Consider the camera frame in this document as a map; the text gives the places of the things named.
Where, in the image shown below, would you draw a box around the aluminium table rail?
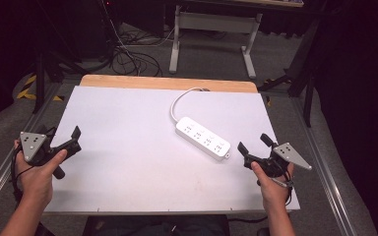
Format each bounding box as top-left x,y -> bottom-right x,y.
0,82 -> 65,215
288,95 -> 358,236

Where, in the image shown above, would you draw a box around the person's right hand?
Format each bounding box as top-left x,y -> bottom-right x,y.
250,160 -> 295,214

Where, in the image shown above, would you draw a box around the yellow and black floor tape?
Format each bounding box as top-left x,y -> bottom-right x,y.
15,74 -> 65,102

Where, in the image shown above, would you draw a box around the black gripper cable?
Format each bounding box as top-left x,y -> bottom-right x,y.
226,170 -> 294,224
10,144 -> 35,207

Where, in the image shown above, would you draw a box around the white power strip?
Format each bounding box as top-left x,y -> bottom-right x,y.
174,116 -> 232,162

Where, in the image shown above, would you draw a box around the white metal desk frame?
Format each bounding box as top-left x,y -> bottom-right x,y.
168,4 -> 264,80

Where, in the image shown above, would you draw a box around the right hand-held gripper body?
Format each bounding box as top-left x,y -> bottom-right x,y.
242,142 -> 313,179

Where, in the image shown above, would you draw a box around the person's dark trousers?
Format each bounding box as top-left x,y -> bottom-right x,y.
82,213 -> 231,236

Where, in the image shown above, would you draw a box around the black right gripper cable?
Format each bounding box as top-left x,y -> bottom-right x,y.
226,170 -> 294,224

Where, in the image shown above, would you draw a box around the person's left hand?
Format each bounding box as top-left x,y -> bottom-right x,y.
13,139 -> 69,208

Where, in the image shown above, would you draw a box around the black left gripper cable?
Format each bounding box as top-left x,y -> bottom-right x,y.
10,144 -> 35,207

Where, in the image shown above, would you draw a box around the black metal stand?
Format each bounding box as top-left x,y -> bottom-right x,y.
32,38 -> 92,115
258,18 -> 323,129

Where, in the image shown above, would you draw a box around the tangle of black floor cables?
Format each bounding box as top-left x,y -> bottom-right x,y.
109,19 -> 178,79

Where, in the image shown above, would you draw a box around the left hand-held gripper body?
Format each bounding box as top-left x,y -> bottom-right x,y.
19,131 -> 83,180

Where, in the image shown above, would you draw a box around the wooden table board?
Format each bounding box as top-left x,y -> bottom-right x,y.
79,74 -> 259,94

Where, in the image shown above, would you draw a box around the white power strip cable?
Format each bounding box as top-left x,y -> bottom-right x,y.
169,87 -> 212,124

